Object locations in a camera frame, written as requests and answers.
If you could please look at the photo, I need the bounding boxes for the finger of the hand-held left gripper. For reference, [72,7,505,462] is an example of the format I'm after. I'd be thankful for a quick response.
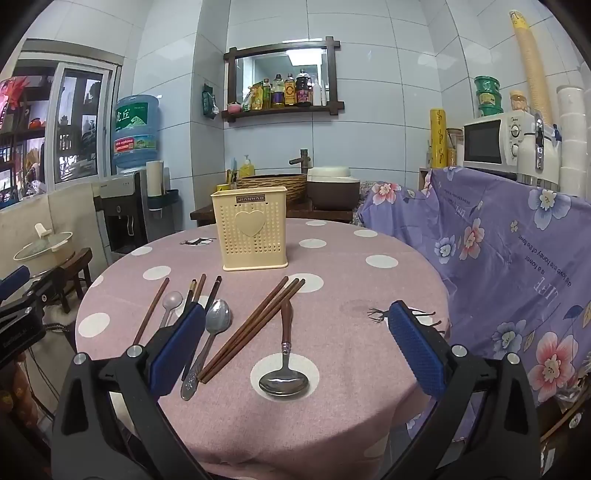
[0,265,32,301]
[0,272,63,324]

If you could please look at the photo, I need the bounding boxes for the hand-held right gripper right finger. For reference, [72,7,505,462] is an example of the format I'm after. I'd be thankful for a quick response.
[383,300,543,480]

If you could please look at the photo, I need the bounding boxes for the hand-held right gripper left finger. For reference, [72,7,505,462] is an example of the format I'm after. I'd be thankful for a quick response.
[50,302,218,480]

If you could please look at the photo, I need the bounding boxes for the brown wooden chopstick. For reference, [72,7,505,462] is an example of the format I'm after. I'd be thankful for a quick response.
[189,274,207,308]
[199,278,298,380]
[202,279,306,385]
[132,277,171,347]
[198,276,289,376]

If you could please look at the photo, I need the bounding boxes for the small pale metal spoon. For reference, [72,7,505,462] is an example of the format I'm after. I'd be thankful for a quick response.
[158,290,184,330]

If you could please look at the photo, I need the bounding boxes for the metal spoon with ornate handle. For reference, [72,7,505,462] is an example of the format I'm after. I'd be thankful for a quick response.
[180,299,232,401]

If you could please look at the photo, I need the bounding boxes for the black chopstick with gold band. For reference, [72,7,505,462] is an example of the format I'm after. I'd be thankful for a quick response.
[182,280,197,319]

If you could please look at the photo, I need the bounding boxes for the dark brown chopstick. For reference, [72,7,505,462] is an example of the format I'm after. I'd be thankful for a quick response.
[203,275,223,315]

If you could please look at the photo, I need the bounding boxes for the large spoon with brown handle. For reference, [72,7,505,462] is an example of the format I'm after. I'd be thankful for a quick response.
[258,295,311,399]

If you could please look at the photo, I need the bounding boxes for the cream perforated utensil holder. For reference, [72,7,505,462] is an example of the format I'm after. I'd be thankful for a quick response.
[211,186,290,271]

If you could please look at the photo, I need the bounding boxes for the dark wooden stool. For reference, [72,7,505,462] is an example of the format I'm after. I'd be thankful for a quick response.
[46,248,94,315]

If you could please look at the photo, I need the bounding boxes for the pink polka dot tablecloth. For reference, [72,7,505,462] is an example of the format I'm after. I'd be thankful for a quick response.
[75,218,451,480]

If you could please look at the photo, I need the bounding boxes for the grey water dispenser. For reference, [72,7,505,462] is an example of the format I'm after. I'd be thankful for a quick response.
[92,171,149,256]

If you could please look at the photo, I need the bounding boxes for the purple floral cloth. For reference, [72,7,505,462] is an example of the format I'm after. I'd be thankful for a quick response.
[358,165,591,444]

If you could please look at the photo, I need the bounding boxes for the dark wooden counter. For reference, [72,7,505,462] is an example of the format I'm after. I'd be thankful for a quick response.
[189,202,354,227]

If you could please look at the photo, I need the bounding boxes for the cluttered display shelf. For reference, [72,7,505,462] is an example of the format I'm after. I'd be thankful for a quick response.
[0,76,51,209]

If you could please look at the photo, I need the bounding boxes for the stack of white paper cups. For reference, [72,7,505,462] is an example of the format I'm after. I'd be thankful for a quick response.
[146,160,165,209]

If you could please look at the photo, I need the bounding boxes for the blue water jug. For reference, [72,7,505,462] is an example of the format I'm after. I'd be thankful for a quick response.
[112,95,161,174]

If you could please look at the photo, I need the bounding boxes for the brown and white rice cooker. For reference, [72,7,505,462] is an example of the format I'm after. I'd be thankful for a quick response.
[306,166,361,209]

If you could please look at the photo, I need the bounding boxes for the woven brown wash basin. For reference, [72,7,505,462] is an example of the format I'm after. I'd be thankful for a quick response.
[236,173,309,204]

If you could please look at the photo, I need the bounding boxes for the glass jar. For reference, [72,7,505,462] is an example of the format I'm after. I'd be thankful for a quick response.
[445,128,464,167]

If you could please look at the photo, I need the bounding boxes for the yellow cylindrical roll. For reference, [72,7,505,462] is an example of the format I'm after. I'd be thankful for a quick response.
[430,109,449,169]

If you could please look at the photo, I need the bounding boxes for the white microwave oven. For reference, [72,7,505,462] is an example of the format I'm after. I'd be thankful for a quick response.
[462,112,532,172]

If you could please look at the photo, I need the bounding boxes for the white thermos pot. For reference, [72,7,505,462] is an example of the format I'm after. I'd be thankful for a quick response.
[516,111,565,189]

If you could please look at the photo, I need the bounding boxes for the bronze faucet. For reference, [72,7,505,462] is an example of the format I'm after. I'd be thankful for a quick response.
[289,148,311,174]

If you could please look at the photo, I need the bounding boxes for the green hanging packet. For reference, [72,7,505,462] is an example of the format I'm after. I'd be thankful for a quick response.
[202,83,219,119]

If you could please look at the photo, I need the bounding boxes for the stack of white paper bowls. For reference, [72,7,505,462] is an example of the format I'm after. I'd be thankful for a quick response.
[556,85,591,200]

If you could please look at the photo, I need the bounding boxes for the yellow oil bottle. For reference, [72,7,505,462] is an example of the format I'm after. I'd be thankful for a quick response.
[252,79,273,110]

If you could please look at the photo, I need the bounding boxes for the dark soy sauce bottle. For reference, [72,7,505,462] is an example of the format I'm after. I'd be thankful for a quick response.
[295,69,313,107]

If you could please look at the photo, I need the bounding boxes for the tall stack of yellow cups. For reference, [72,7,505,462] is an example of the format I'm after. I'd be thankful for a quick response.
[509,10,555,125]

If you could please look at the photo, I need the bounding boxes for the wooden framed mirror shelf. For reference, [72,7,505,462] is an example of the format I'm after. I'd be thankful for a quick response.
[223,37,346,122]

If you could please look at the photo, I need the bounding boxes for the black cables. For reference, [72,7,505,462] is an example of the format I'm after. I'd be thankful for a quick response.
[16,344,63,444]

